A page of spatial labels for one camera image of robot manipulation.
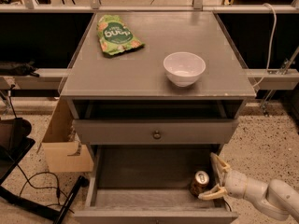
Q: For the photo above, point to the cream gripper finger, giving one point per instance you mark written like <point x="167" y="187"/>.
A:
<point x="223" y="168"/>
<point x="215" y="193"/>

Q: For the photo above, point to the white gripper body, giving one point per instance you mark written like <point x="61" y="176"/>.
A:
<point x="234" y="183"/>

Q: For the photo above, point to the orange soda can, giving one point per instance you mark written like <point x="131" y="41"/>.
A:
<point x="199" y="183"/>

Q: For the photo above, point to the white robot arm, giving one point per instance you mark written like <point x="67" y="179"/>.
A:
<point x="275" y="199"/>

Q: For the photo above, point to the grey upper drawer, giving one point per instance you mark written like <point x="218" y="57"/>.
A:
<point x="155" y="131"/>

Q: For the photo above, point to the grey open lower drawer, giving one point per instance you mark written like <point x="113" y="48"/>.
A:
<point x="150" y="185"/>

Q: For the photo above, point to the grey drawer cabinet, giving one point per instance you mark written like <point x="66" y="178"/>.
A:
<point x="134" y="85"/>

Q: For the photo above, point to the white bowl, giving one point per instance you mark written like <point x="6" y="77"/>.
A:
<point x="183" y="68"/>

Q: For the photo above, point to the cardboard box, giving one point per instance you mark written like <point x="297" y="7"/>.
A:
<point x="63" y="151"/>

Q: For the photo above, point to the green snack bag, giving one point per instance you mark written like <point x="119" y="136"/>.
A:
<point x="115" y="37"/>

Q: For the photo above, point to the black stand base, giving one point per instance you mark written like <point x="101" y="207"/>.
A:
<point x="14" y="145"/>

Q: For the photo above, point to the black cloth on rail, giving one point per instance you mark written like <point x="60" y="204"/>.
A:
<point x="9" y="68"/>

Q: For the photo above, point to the metal frame rail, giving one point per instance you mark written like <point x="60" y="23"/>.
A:
<point x="149" y="3"/>

